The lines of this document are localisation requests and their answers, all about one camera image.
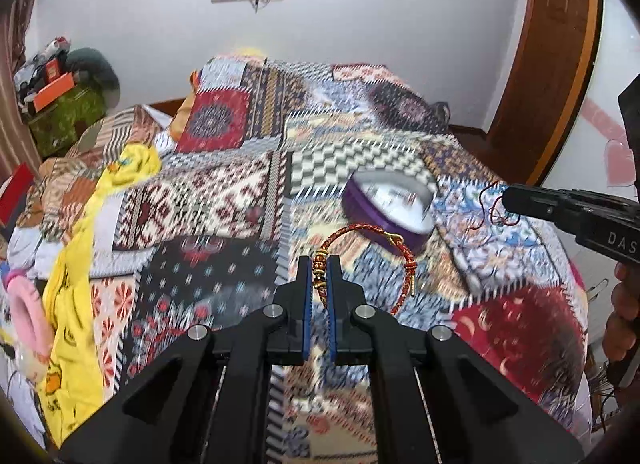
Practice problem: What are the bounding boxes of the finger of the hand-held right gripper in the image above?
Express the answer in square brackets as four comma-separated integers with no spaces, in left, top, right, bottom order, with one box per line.
[502,184,581,225]

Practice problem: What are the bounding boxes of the person's right hand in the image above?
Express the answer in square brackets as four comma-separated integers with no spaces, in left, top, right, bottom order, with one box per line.
[602,263,640,364]

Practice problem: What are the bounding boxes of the purple round tin box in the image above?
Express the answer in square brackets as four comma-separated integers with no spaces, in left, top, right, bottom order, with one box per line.
[341,169,439,252]

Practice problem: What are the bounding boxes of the orange pillow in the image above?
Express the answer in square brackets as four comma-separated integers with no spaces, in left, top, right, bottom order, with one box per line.
[167,68,201,141]

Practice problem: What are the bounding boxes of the pink plush ring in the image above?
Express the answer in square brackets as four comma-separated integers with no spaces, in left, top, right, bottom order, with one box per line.
[7,269,53,357]

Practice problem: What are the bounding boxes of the brown wooden door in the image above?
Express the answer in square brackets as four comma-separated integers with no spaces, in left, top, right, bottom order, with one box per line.
[486,0,605,187]

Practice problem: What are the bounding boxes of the green patterned box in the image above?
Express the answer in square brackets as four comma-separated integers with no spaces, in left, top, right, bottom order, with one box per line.
[27,86,108,159]

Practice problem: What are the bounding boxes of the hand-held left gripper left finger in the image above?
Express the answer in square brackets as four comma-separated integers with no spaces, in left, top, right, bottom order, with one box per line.
[50,255,315,464]

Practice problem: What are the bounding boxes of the red gold braided bracelet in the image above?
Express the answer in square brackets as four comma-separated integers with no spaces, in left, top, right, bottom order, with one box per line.
[312,224,419,317]

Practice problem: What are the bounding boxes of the brown striped curtain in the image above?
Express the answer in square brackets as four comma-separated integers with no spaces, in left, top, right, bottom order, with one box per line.
[0,0,48,189]

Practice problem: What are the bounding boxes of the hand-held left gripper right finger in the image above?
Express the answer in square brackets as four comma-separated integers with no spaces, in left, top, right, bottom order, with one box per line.
[327,255,586,464]

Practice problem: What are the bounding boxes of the yellow printed cloth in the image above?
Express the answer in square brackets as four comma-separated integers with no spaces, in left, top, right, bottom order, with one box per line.
[37,143,163,447]

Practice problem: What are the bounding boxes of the dark grey round cushion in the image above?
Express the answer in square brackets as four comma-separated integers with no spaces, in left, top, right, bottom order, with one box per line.
[65,48,122,109]

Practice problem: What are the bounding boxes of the dark red thread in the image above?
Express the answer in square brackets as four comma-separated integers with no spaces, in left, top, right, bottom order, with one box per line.
[469,183,522,233]

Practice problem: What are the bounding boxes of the orange box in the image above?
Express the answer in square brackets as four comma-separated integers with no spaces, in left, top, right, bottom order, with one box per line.
[32,71,76,113]

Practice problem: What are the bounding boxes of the tangled thin cables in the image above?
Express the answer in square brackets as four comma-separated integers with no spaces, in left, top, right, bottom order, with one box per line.
[589,361,623,432]

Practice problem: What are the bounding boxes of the patchwork patterned blanket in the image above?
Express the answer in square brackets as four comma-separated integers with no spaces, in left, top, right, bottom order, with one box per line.
[10,54,591,464]

